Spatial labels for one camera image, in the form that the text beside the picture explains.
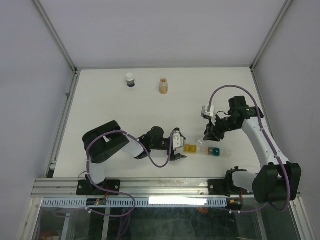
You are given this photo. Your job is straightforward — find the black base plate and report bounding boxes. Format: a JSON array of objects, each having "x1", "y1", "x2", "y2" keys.
[
  {"x1": 207, "y1": 178, "x2": 252, "y2": 197},
  {"x1": 76, "y1": 178, "x2": 121, "y2": 196}
]

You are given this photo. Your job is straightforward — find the right aluminium frame post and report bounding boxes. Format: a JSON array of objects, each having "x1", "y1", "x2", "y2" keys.
[{"x1": 250, "y1": 0, "x2": 294, "y2": 71}]

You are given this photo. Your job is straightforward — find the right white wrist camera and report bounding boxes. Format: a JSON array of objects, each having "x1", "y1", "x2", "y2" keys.
[{"x1": 201, "y1": 105, "x2": 216, "y2": 125}]

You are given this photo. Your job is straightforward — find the white cap blue pill bottle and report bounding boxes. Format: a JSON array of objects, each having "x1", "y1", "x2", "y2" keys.
[{"x1": 125, "y1": 72, "x2": 136, "y2": 88}]

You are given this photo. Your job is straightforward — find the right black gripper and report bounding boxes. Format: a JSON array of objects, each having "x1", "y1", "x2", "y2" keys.
[{"x1": 203, "y1": 113, "x2": 240, "y2": 142}]

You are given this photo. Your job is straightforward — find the aluminium frame post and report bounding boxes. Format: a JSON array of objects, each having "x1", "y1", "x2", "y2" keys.
[
  {"x1": 250, "y1": 0, "x2": 294, "y2": 71},
  {"x1": 31, "y1": 0, "x2": 77, "y2": 73}
]

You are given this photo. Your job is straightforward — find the clear bottle yellow pills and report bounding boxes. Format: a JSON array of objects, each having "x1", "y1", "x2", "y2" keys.
[{"x1": 159, "y1": 78, "x2": 168, "y2": 95}]

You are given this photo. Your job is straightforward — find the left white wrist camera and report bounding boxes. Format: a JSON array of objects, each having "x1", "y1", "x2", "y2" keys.
[{"x1": 172, "y1": 131, "x2": 186, "y2": 150}]

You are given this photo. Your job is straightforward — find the aluminium mounting rail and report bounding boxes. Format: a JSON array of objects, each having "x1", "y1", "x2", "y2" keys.
[{"x1": 31, "y1": 178, "x2": 224, "y2": 198}]

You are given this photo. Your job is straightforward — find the white slotted cable duct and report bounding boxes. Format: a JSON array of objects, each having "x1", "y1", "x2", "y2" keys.
[{"x1": 42, "y1": 196, "x2": 227, "y2": 208}]

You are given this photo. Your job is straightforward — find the left aluminium frame post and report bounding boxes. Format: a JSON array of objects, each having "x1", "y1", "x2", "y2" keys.
[{"x1": 31, "y1": 0, "x2": 77, "y2": 73}]

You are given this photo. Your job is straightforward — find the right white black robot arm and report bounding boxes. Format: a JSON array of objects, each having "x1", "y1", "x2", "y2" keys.
[{"x1": 201, "y1": 96, "x2": 302, "y2": 204}]

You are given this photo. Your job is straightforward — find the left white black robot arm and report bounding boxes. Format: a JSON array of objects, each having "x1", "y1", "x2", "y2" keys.
[{"x1": 82, "y1": 120, "x2": 186, "y2": 195}]

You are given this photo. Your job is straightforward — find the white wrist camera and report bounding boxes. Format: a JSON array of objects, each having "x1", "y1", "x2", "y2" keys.
[
  {"x1": 172, "y1": 131, "x2": 186, "y2": 150},
  {"x1": 201, "y1": 105, "x2": 216, "y2": 125}
]

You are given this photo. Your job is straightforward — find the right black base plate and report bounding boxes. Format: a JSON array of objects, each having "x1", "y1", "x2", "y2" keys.
[{"x1": 207, "y1": 178, "x2": 252, "y2": 197}]

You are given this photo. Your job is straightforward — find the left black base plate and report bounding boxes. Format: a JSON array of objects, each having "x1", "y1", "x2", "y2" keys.
[{"x1": 76, "y1": 178, "x2": 121, "y2": 196}]

